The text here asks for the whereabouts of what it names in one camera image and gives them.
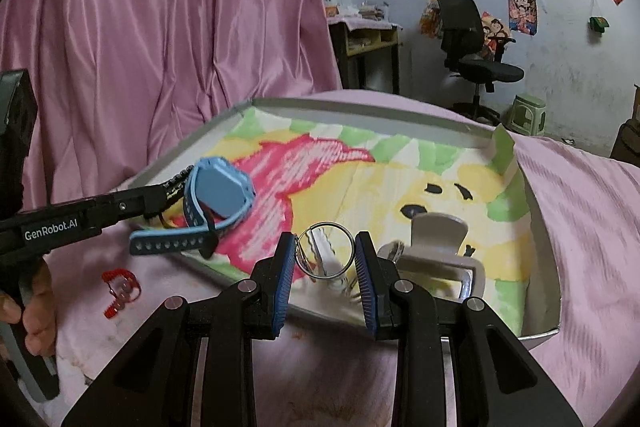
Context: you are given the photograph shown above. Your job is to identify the blue smart watch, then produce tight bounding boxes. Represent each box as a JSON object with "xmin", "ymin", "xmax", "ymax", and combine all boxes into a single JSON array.
[{"xmin": 129, "ymin": 156, "xmax": 256, "ymax": 259}]

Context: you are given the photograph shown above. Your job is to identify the beige hair claw clip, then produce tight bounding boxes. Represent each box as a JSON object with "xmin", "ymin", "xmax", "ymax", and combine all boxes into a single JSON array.
[{"xmin": 378, "ymin": 212, "xmax": 486, "ymax": 303}]

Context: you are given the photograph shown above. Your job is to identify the silver keys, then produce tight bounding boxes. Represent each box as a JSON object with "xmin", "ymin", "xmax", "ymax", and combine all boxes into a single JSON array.
[{"xmin": 295, "ymin": 221, "xmax": 357, "ymax": 297}]

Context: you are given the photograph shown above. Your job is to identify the silver metal ring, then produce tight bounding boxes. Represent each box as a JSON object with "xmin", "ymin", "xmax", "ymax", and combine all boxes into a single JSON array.
[{"xmin": 293, "ymin": 221, "xmax": 357, "ymax": 283}]

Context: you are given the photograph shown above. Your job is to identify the red hair clip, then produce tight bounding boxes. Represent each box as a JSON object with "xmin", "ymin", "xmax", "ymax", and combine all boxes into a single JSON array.
[{"xmin": 101, "ymin": 269, "xmax": 142, "ymax": 320}]

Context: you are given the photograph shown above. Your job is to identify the person's left hand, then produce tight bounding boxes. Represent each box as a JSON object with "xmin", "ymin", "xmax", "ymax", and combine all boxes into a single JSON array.
[{"xmin": 1, "ymin": 260, "xmax": 56, "ymax": 357}]

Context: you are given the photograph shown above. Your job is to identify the pink floral bed sheet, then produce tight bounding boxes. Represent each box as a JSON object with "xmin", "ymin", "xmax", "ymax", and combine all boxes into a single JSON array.
[{"xmin": 44, "ymin": 89, "xmax": 640, "ymax": 427}]

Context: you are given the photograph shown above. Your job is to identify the colourful cartoon towel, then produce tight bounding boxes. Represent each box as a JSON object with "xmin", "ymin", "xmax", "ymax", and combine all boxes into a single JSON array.
[{"xmin": 196, "ymin": 108, "xmax": 535, "ymax": 333}]

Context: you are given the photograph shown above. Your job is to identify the grey shallow cardboard box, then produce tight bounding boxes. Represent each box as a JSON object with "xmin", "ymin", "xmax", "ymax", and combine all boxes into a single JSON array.
[{"xmin": 132, "ymin": 98, "xmax": 561, "ymax": 347}]

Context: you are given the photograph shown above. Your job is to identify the pink satin curtain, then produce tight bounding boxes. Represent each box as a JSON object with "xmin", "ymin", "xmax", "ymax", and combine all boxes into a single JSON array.
[{"xmin": 1, "ymin": 0, "xmax": 341, "ymax": 209}]

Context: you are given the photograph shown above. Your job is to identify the green plastic stool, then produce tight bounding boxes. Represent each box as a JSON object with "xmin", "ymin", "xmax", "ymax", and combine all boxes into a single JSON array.
[{"xmin": 506, "ymin": 93, "xmax": 547, "ymax": 136}]

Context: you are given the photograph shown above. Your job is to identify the wooden desk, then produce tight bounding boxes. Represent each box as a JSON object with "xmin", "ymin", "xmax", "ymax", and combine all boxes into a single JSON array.
[{"xmin": 328, "ymin": 15, "xmax": 401, "ymax": 95}]

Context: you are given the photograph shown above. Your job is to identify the black office chair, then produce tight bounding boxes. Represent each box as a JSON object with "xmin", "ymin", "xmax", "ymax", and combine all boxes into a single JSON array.
[{"xmin": 437, "ymin": 0, "xmax": 525, "ymax": 127}]

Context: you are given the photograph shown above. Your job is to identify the anime poster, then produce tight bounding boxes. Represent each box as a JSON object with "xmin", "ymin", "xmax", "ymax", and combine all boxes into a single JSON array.
[{"xmin": 508, "ymin": 0, "xmax": 538, "ymax": 36}]

